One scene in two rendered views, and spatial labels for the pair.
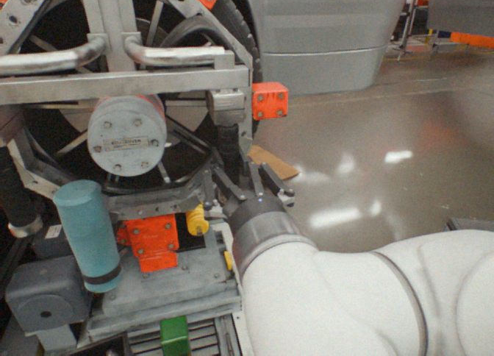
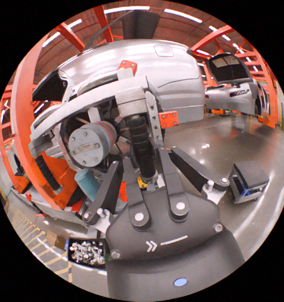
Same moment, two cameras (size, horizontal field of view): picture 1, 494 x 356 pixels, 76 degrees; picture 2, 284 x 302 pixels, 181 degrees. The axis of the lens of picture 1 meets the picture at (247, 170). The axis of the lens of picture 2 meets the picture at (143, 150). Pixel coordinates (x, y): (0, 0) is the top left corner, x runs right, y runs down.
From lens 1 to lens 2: 38 cm
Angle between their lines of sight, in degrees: 14
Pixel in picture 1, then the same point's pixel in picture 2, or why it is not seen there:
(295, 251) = not seen: outside the picture
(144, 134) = (90, 141)
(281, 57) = (169, 109)
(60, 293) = not seen: hidden behind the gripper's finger
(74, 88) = (50, 120)
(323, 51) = (184, 106)
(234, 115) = (137, 105)
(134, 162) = (90, 159)
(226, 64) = (127, 74)
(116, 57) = (91, 111)
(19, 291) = (88, 202)
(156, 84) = (81, 101)
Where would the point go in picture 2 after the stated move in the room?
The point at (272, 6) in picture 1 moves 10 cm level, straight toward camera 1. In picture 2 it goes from (162, 92) to (161, 89)
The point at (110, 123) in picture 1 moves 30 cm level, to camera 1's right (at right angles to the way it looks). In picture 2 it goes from (74, 138) to (188, 110)
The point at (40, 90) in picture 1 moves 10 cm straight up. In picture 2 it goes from (42, 126) to (38, 96)
